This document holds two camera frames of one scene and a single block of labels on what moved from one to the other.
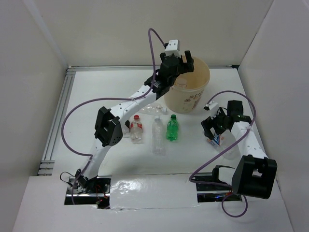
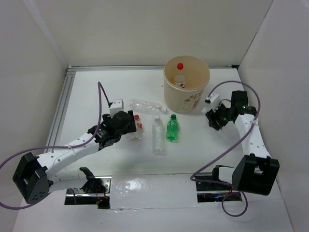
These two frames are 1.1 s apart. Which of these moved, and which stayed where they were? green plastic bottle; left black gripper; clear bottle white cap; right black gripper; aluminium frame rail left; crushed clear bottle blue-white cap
Moved: left black gripper; right black gripper
Stayed: aluminium frame rail left; green plastic bottle; clear bottle white cap; crushed clear bottle blue-white cap
